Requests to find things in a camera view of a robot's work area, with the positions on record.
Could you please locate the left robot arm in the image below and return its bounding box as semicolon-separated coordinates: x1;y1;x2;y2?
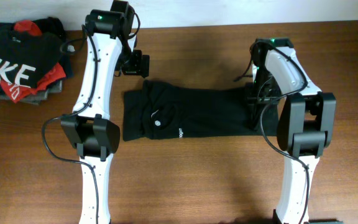
60;1;150;223

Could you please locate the grey folded t-shirt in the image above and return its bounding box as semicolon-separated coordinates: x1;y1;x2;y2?
0;81;62;104

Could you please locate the navy folded t-shirt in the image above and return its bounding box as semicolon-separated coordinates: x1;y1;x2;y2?
0;17;74;95

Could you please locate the red folded t-shirt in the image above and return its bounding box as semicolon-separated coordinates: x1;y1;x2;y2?
0;21;67;103

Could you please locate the black Sydrogen t-shirt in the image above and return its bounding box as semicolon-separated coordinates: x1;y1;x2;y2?
122;79;280;142

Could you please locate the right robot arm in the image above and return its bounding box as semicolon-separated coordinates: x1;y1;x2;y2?
246;38;336;223

